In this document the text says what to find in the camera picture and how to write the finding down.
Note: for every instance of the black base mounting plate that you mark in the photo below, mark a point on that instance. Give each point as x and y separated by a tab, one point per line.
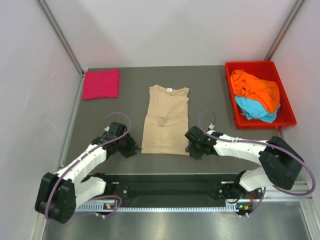
175	190

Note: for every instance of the aluminium frame post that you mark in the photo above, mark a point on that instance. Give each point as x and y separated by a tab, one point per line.
298	5
60	35

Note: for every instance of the blue t shirt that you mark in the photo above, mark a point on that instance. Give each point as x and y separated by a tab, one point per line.
253	110

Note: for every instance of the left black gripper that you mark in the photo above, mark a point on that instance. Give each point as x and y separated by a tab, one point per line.
132	145

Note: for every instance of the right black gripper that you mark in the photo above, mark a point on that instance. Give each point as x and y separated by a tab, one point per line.
194	153

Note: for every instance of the right aluminium frame post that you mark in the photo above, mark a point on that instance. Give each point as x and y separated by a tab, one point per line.
298	5

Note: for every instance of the grey slotted cable duct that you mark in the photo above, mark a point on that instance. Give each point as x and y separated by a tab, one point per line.
101	207

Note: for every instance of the folded pink t shirt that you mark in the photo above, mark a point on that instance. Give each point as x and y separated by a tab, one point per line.
101	84

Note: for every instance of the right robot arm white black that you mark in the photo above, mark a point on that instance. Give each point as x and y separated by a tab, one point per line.
278	164

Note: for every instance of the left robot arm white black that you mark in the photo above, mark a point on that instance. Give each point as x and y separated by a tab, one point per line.
62	192

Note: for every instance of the beige t shirt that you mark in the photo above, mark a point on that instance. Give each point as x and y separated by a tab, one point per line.
166	121

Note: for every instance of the aluminium rail profile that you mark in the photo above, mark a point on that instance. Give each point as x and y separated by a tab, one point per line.
300	187

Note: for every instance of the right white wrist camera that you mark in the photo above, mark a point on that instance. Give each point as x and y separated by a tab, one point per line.
211	128

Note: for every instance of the orange t shirt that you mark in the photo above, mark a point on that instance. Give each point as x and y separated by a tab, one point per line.
249	86

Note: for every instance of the left aluminium frame post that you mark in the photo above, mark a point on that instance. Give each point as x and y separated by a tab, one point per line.
60	35

